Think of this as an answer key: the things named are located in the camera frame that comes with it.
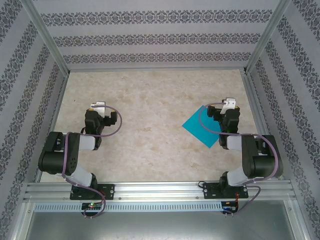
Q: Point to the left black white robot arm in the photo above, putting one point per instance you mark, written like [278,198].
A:
[56,160]

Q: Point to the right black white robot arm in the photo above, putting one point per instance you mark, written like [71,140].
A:
[262,165]

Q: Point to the grey sheet metal panel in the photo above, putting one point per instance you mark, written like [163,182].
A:
[160,227]

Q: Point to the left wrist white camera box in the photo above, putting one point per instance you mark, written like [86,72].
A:
[99,108]

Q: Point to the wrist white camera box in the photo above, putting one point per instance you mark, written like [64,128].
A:
[99,108]
[228,105]

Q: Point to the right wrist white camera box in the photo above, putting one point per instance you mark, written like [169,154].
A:
[228,105]

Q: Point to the aluminium frame cross beam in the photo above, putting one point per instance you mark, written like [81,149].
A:
[155,69]

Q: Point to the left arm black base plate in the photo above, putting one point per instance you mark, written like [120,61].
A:
[108,191]

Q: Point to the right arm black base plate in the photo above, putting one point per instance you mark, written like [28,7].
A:
[210,190]

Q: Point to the aluminium frame post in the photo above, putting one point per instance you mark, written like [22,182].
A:
[266,35]
[47,35]

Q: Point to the aluminium mounting rail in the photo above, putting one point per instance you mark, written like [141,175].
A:
[160,191]

